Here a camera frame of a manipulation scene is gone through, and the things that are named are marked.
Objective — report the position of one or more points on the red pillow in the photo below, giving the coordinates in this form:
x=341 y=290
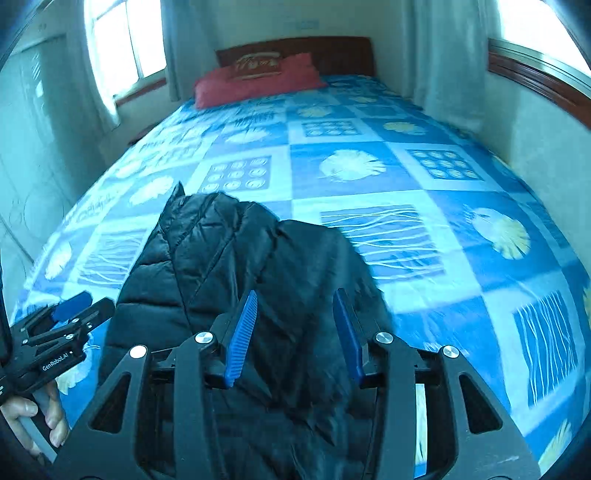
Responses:
x=263 y=87

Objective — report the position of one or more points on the frosted glass wardrobe door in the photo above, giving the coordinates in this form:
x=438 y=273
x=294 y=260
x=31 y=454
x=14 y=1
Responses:
x=32 y=152

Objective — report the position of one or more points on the wide grey curtain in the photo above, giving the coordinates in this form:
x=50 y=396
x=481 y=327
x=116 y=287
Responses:
x=443 y=55

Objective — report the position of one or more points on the window with wooden frame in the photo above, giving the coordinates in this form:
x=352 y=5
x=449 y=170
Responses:
x=531 y=23

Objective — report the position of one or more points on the wooden headboard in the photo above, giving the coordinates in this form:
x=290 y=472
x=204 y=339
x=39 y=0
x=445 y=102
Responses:
x=341 y=55

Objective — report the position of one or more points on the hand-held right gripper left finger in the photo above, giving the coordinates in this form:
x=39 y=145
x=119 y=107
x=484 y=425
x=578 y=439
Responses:
x=242 y=337

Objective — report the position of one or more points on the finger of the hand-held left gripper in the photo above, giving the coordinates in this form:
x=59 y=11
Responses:
x=99 y=308
x=71 y=303

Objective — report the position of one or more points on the white sheer curtain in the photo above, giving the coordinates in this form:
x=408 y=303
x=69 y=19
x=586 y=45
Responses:
x=104 y=92

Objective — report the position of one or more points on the window with brown sill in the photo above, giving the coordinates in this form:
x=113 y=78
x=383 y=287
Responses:
x=134 y=41

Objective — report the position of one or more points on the person's left hand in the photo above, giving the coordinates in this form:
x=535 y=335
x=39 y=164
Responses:
x=55 y=415

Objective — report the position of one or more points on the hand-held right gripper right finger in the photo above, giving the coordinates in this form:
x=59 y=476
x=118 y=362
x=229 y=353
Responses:
x=346 y=332

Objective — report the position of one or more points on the bed with blue patterned sheet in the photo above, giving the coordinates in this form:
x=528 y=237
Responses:
x=415 y=194

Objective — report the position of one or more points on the brown printed cushion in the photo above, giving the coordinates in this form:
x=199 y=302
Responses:
x=256 y=67

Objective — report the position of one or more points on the black puffer jacket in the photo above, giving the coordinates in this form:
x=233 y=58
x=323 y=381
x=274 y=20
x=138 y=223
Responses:
x=207 y=258

